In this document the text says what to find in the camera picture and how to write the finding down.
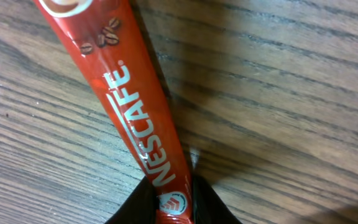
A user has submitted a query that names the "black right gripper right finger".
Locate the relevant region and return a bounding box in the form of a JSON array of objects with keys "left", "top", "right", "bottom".
[{"left": 193, "top": 175, "right": 241, "bottom": 224}]

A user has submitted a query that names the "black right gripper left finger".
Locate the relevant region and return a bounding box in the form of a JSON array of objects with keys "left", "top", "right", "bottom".
[{"left": 105, "top": 177, "right": 157, "bottom": 224}]

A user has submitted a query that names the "red snack bar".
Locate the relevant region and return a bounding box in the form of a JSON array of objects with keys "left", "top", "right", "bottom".
[{"left": 36, "top": 1, "right": 194, "bottom": 223}]

